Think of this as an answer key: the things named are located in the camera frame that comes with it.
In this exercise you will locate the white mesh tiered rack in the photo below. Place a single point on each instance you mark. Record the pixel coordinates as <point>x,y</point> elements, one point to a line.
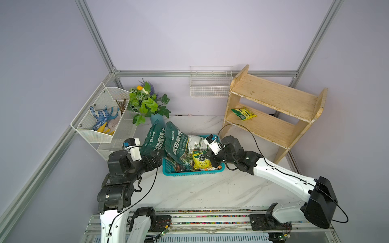
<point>122,127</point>

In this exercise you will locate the yellow toy in rack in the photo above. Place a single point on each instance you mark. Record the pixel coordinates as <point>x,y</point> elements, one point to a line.
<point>104,129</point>

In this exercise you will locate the brown twigs bundle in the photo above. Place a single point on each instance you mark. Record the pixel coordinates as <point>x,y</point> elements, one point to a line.
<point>122,105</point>

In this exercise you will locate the blue knitted glove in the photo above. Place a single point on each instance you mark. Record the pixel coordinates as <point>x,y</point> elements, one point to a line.
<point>103,115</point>

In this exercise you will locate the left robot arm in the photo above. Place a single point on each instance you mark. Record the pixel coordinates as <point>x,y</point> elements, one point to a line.
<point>114,200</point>

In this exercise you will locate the teal vase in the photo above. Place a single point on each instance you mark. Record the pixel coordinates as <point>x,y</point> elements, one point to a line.
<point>157,118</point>

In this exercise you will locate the green white tall bag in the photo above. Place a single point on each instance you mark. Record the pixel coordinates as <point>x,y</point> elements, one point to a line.
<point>196,143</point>

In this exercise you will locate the yellow green small bag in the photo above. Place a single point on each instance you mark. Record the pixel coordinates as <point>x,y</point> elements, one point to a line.
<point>244,113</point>
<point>200,162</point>

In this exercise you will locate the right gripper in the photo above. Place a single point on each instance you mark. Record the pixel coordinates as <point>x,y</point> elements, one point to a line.
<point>210,155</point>

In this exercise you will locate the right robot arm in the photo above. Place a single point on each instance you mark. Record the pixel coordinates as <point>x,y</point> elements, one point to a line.
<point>316,202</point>

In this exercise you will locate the dark green soil bag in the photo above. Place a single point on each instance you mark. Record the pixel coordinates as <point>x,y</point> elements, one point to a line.
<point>176,146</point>
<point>155,140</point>

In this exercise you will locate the artificial green plant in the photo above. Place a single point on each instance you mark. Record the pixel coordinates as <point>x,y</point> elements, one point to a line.
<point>146,102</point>

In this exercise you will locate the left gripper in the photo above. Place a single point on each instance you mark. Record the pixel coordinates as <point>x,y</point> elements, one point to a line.
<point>150,165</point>

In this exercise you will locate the teal plastic basket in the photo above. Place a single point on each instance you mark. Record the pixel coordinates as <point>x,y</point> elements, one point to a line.
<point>170,168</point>

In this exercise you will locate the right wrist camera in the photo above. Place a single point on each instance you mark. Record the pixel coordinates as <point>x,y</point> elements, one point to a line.
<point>212,142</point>

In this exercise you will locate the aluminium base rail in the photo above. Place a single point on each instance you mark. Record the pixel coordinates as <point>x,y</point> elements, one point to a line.
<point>233,226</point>

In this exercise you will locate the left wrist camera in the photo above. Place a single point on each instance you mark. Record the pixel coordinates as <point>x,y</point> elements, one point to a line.
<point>132,146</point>

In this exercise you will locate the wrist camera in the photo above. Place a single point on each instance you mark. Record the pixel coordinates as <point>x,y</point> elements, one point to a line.
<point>132,146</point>
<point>212,142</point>

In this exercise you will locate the white wire wall basket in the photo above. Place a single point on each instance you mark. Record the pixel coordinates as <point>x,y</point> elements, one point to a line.
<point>210,81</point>

